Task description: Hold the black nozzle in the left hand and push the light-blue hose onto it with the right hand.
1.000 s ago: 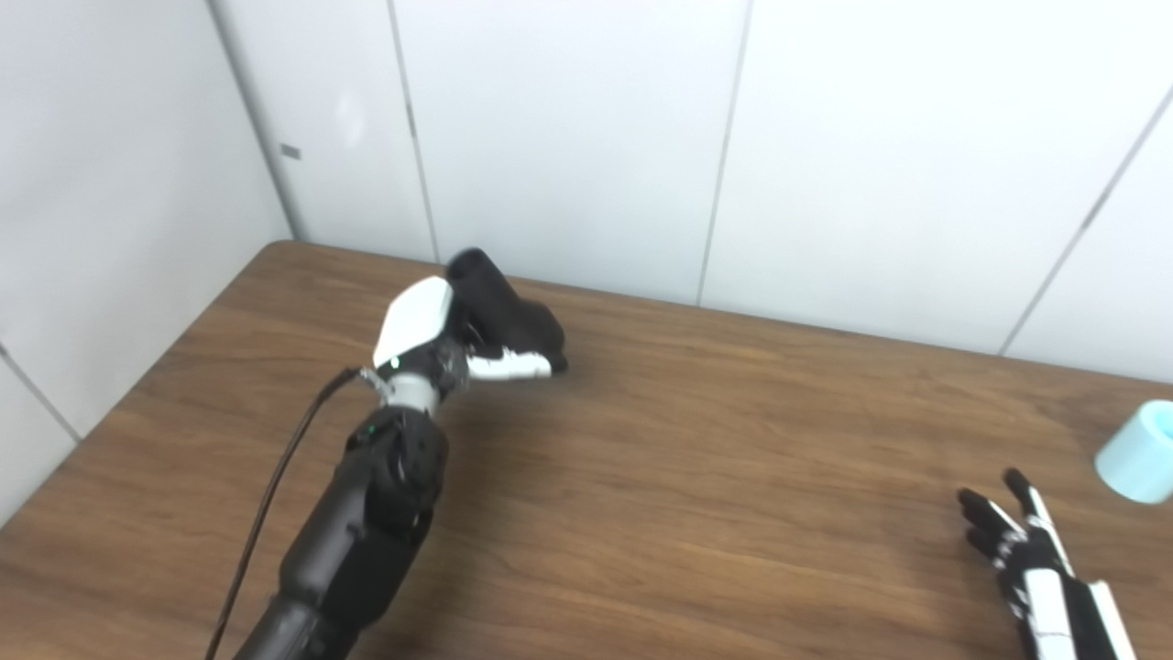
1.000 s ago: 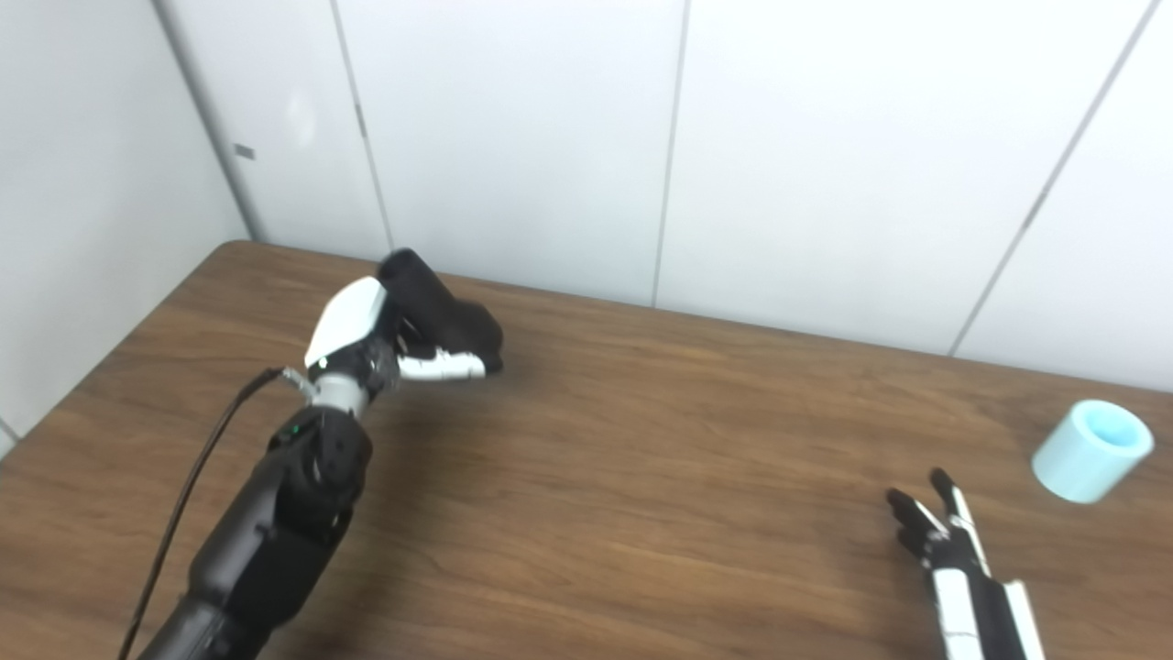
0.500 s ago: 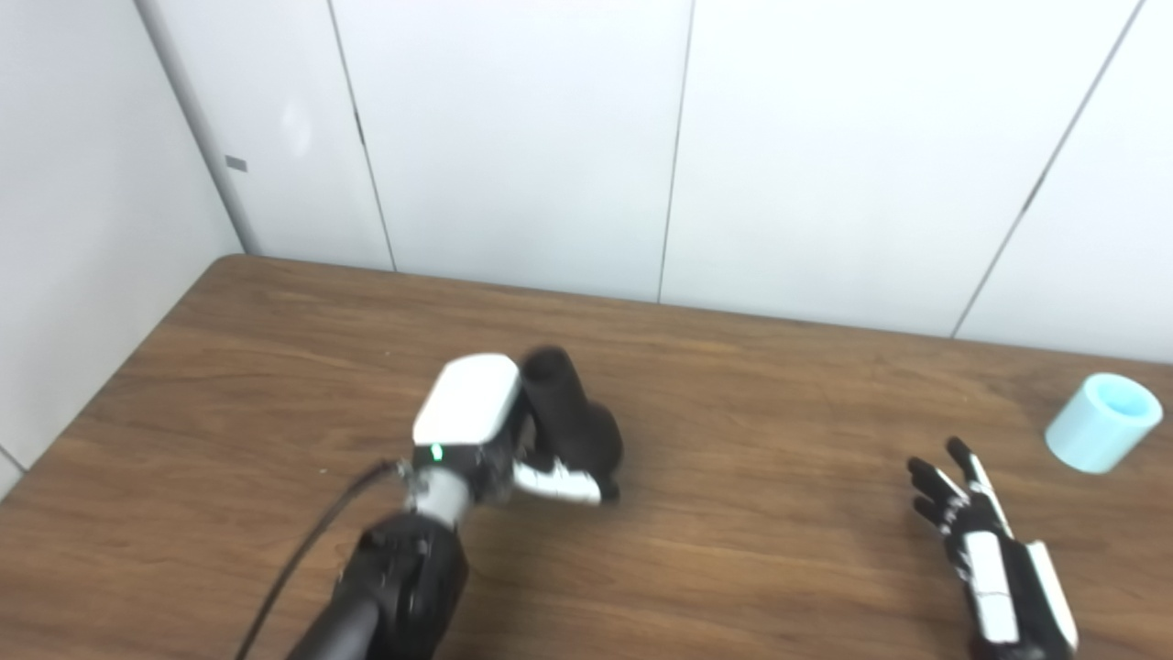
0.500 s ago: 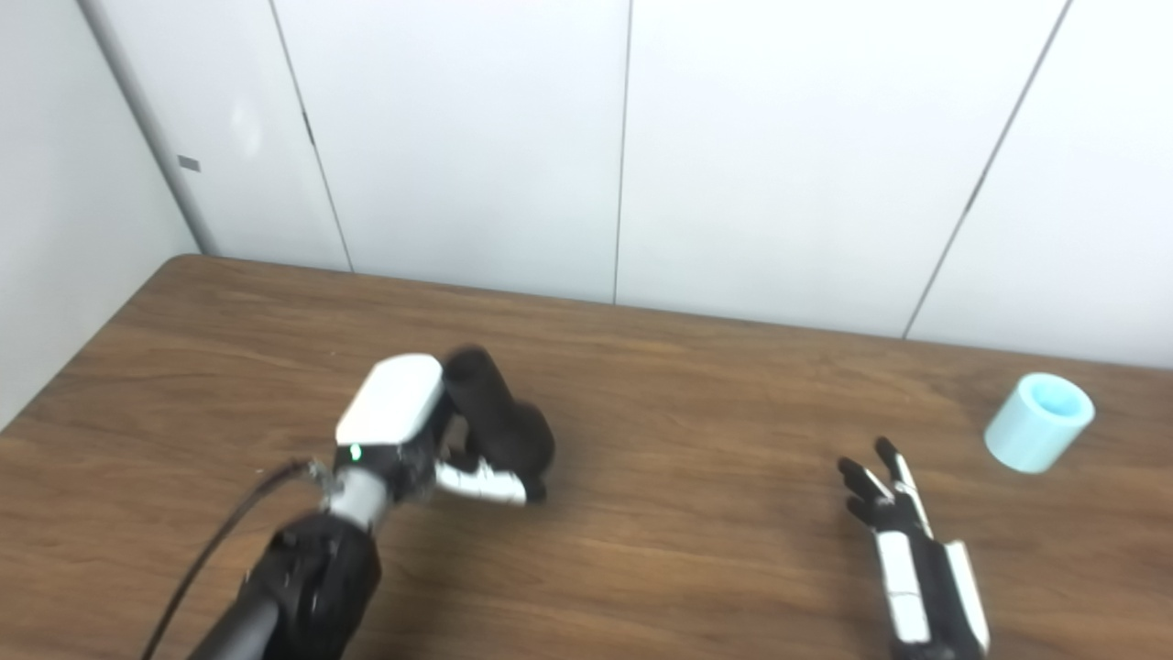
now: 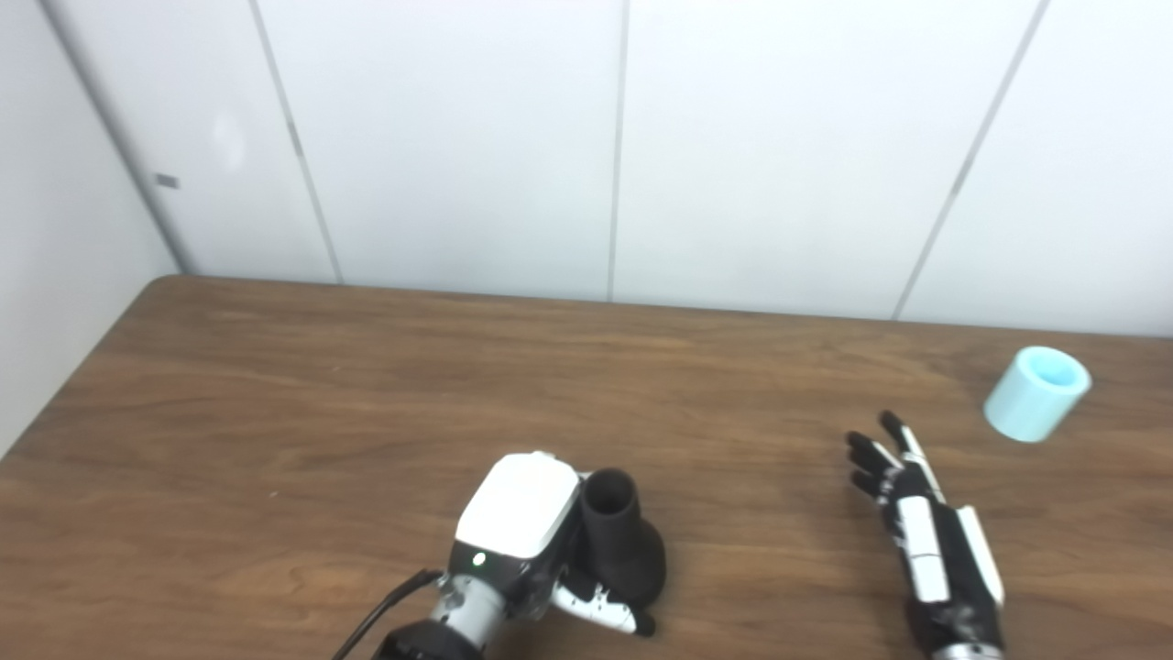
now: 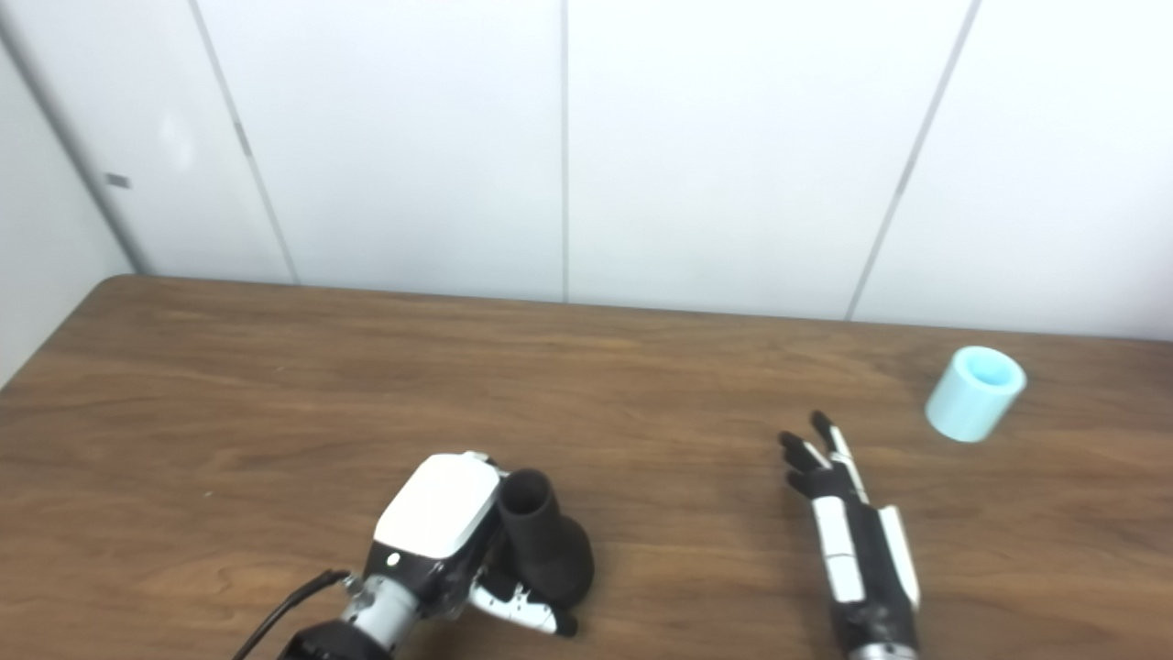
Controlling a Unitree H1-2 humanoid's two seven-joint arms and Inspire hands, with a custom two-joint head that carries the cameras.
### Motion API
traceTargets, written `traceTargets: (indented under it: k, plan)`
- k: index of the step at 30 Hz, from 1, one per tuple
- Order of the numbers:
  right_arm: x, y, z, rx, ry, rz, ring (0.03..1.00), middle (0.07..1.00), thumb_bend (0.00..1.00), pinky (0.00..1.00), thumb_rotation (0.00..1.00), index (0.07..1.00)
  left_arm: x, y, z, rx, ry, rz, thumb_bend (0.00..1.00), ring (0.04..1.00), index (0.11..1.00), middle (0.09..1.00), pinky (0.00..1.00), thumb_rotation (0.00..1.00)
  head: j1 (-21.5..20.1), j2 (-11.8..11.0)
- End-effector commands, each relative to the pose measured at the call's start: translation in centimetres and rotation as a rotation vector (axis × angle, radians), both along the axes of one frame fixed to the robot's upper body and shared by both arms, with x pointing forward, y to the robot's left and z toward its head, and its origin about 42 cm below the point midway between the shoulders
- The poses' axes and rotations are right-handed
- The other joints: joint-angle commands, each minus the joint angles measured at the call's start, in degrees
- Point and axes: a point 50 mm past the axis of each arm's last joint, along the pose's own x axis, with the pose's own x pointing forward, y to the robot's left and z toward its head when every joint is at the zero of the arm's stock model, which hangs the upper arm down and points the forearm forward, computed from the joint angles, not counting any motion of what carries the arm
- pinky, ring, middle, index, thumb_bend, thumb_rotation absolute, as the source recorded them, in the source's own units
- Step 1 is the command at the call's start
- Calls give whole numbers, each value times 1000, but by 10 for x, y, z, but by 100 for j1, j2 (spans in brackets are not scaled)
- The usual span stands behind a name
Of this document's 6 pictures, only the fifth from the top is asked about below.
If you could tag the black funnel-shaped nozzle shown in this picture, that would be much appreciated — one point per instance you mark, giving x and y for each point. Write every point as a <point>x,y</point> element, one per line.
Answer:
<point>623,541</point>

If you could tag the small gray wall tag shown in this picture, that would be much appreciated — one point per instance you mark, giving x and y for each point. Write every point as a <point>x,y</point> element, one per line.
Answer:
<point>167,181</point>

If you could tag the light blue cylinder cup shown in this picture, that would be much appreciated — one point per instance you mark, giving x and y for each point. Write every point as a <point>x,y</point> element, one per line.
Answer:
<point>1034,399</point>

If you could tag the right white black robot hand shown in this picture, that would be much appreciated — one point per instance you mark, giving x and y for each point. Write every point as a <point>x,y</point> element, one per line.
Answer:
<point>944,559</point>

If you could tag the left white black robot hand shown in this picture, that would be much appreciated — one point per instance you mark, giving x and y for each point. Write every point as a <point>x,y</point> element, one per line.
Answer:
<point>518,509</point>

